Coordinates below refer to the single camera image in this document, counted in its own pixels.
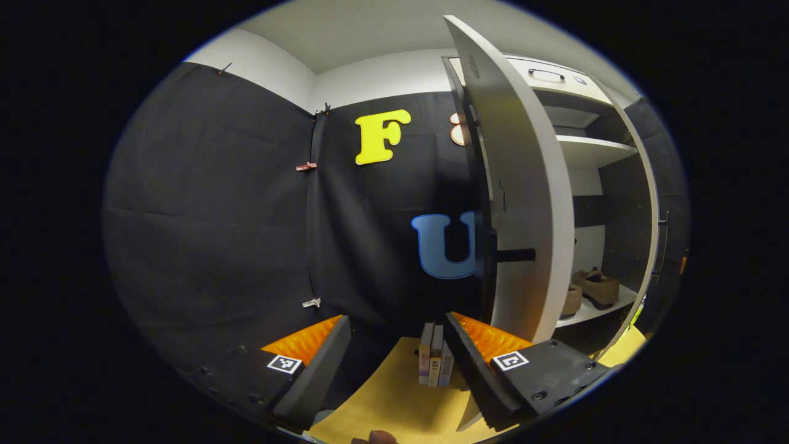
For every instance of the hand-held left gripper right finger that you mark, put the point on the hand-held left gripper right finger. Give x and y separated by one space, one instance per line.
474 370

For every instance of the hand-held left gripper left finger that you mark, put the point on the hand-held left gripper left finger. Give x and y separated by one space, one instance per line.
317 373

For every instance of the brown fuzzy slipper shoe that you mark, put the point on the brown fuzzy slipper shoe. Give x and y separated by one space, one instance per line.
601 290
572 302

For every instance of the white grey shoe cabinet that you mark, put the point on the white grey shoe cabinet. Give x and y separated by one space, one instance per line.
588 246

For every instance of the white shoe cabinet door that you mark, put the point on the white shoe cabinet door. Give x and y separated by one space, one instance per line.
530 185
654 228

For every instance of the white cabinet shelf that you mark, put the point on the white cabinet shelf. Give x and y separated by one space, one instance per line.
601 313
592 151

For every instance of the beige cabinet drawer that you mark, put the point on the beige cabinet drawer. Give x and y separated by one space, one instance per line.
555 91

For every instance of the upright thin book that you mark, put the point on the upright thin book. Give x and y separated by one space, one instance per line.
425 351
436 364
448 370

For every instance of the silver cloth clip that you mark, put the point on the silver cloth clip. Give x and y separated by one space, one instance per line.
311 303

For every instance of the black backdrop cloth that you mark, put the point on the black backdrop cloth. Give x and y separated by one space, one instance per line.
203 216
370 246

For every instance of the red cloth clip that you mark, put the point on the red cloth clip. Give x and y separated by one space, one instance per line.
306 166

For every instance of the black cloth clip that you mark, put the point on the black cloth clip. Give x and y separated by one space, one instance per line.
322 110

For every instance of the black cloth hook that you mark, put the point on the black cloth hook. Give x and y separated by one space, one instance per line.
224 68

